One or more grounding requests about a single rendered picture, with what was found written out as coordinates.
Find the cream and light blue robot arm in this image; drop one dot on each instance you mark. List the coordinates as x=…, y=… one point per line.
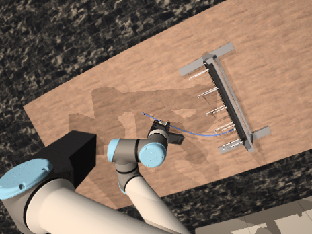
x=36, y=198

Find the dark grey metal rack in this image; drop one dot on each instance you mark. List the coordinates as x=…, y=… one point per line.
x=226, y=99

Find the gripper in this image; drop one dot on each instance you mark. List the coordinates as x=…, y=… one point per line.
x=158, y=125

